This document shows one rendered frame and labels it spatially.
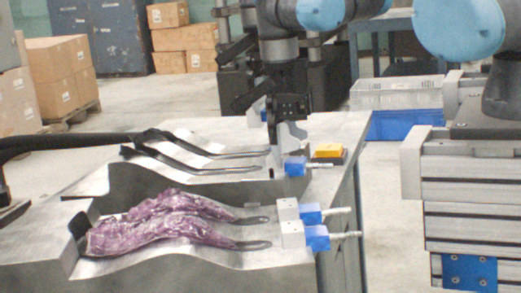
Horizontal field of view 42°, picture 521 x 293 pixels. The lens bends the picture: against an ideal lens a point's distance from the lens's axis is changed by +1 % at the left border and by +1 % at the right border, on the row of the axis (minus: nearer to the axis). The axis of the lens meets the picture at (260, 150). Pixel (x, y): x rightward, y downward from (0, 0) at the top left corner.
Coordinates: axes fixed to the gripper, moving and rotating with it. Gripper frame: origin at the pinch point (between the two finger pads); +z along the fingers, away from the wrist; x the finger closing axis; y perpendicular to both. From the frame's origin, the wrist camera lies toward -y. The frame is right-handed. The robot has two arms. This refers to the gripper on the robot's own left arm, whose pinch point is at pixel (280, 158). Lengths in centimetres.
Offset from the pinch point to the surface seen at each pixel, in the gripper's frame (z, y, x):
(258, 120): -1.3, -11.8, 26.7
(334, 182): 11.2, 7.7, 15.6
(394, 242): 91, 6, 156
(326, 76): 59, -63, 392
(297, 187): 7.9, 2.1, 3.7
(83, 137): 1, -59, 25
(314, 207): 4.3, 9.9, -16.4
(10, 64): -18, -85, 36
